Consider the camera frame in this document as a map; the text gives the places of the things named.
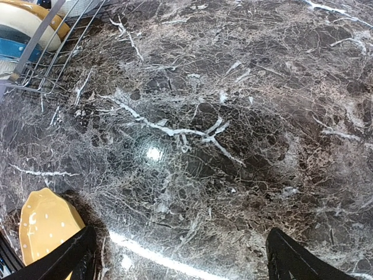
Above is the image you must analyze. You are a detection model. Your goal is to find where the chrome wire dish rack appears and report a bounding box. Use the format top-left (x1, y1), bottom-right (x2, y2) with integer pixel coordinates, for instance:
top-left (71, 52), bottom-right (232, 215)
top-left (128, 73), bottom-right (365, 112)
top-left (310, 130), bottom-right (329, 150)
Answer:
top-left (1, 1), bottom-right (111, 95)

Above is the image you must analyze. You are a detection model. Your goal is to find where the yellow polka dot plate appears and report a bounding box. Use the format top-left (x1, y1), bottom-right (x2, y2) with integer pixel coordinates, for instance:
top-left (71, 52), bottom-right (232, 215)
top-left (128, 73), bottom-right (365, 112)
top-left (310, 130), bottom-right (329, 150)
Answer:
top-left (19, 188), bottom-right (85, 265)
top-left (14, 1), bottom-right (70, 42)

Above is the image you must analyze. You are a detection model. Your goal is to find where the cream ceramic plate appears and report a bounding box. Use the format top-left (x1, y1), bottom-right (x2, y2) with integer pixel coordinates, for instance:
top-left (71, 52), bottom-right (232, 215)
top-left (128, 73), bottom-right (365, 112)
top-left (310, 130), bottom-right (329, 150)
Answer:
top-left (1, 2), bottom-right (61, 52)

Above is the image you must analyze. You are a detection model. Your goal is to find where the black front rail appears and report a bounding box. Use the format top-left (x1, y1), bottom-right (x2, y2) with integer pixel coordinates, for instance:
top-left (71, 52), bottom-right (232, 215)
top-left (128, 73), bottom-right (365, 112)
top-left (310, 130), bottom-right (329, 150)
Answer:
top-left (1, 233), bottom-right (24, 277)

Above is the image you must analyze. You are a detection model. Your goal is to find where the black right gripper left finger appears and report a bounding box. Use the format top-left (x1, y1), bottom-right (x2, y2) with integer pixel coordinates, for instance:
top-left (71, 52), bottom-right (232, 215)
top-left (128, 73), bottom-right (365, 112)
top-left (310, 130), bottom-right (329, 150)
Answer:
top-left (5, 226), bottom-right (97, 280)

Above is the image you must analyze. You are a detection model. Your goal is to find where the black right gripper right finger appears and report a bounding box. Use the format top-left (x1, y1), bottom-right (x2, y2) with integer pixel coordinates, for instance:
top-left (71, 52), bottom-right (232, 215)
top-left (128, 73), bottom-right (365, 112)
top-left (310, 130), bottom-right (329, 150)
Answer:
top-left (266, 227), bottom-right (353, 280)

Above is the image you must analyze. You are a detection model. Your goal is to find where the blue polka dot plate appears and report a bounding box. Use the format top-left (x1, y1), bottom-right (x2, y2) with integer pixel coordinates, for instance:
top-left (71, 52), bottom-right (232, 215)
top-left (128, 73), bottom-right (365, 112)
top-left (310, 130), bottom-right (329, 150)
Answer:
top-left (1, 24), bottom-right (31, 61)

